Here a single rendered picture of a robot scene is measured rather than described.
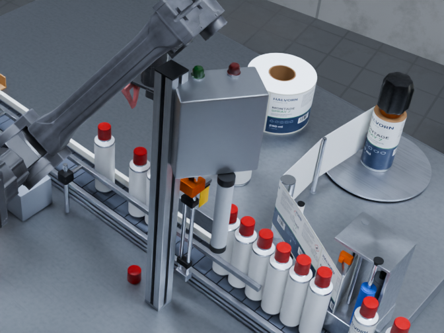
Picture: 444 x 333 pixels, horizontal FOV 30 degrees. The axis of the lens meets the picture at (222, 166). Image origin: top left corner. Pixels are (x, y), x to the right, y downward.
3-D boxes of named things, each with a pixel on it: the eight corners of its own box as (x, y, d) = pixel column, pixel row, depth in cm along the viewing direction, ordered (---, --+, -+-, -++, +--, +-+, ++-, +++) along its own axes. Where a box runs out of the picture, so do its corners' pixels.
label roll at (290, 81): (247, 135, 237) (253, 94, 227) (237, 92, 252) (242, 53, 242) (315, 133, 240) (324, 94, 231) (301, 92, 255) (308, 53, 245)
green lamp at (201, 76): (206, 80, 154) (207, 70, 153) (192, 81, 153) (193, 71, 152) (203, 72, 156) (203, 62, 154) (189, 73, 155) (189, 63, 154)
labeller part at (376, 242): (415, 246, 174) (417, 242, 174) (388, 275, 168) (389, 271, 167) (361, 213, 180) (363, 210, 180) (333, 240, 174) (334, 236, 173)
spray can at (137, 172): (152, 211, 211) (155, 150, 197) (138, 221, 208) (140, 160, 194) (138, 201, 213) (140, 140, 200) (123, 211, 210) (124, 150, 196)
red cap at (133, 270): (140, 284, 199) (141, 275, 197) (126, 283, 199) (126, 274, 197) (141, 273, 202) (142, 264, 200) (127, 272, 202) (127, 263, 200)
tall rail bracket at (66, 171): (88, 203, 218) (86, 156, 207) (67, 217, 214) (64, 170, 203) (79, 197, 219) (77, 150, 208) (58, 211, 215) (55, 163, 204)
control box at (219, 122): (258, 170, 165) (269, 94, 153) (174, 180, 161) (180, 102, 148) (244, 138, 172) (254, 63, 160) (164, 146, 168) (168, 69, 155)
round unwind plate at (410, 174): (450, 165, 235) (451, 162, 234) (394, 221, 216) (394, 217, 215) (359, 115, 248) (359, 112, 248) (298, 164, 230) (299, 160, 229)
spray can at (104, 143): (119, 186, 216) (119, 126, 203) (104, 196, 213) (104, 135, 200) (105, 177, 219) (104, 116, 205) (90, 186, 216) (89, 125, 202)
